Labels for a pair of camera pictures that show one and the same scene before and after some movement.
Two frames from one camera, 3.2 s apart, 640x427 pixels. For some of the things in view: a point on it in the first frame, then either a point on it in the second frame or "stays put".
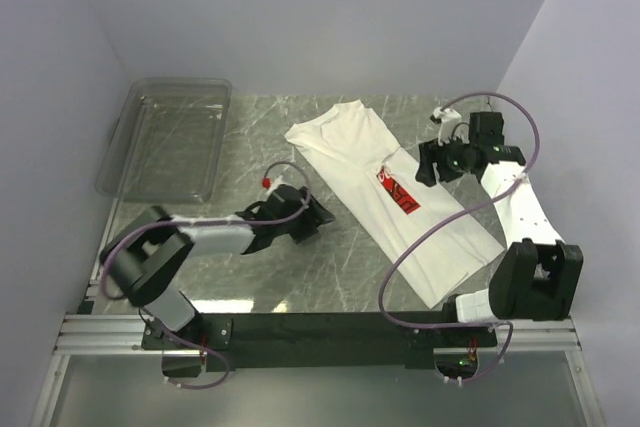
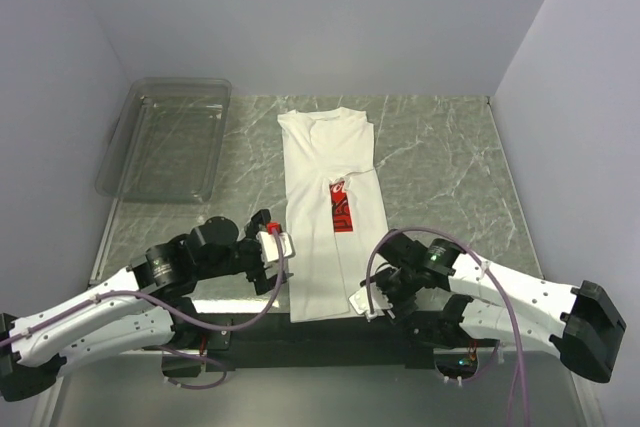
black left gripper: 314,216 -> 258,275
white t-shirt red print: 398,199 -> 336,207
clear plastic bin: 168,140 stays put
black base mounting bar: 321,341 stays put
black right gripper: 429,153 -> 401,309
